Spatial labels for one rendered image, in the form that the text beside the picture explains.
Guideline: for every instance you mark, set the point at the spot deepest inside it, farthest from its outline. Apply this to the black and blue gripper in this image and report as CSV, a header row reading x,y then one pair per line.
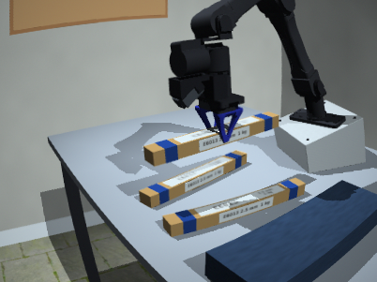
x,y
221,109

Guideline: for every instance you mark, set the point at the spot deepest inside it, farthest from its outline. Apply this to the tan rectangular box with blue bands and white label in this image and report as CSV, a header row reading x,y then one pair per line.
x,y
223,211

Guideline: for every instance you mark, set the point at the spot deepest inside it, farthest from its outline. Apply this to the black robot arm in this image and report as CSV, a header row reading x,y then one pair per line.
x,y
188,58

